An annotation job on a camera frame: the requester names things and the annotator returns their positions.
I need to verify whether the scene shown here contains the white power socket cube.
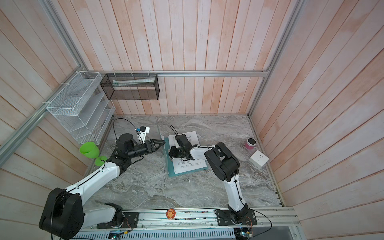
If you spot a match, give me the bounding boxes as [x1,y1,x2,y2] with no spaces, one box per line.
[249,150,269,169]

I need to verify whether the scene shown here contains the green plastic goblet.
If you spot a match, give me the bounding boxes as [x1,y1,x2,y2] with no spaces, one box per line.
[79,142,107,167]

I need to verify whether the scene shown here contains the left camera cable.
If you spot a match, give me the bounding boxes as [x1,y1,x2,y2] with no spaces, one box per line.
[112,117,142,142]

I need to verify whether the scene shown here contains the green file folder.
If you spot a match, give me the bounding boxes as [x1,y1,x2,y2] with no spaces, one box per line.
[162,125,212,177]

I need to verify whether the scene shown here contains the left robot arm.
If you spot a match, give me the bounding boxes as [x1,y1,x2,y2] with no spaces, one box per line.
[39,134,165,240]

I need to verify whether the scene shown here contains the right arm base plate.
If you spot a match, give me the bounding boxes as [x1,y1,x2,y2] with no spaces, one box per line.
[215,209,258,226]

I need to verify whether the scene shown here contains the white wire mesh shelf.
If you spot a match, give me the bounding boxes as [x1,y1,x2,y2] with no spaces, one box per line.
[47,72,116,145]

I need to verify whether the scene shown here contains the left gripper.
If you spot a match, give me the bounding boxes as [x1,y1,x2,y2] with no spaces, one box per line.
[127,138,166,159]

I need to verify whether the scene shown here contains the printed paper stack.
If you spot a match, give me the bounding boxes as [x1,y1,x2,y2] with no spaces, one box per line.
[165,135,207,177]

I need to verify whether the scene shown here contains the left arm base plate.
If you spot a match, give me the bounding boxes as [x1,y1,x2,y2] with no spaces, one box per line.
[97,212,140,229]

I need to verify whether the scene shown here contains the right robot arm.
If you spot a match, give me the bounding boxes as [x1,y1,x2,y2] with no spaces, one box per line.
[169,134,249,226]

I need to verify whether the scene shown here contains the pink cylindrical speaker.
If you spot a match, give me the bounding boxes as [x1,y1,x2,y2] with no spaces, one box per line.
[245,138,257,150]

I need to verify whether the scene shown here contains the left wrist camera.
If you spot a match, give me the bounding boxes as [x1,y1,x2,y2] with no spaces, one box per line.
[136,126,150,144]

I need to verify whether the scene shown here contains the aluminium front rail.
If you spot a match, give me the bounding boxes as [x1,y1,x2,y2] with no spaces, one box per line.
[80,207,301,232]

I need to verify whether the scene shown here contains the black mesh basket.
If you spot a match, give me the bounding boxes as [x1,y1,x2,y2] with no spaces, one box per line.
[101,73,160,101]

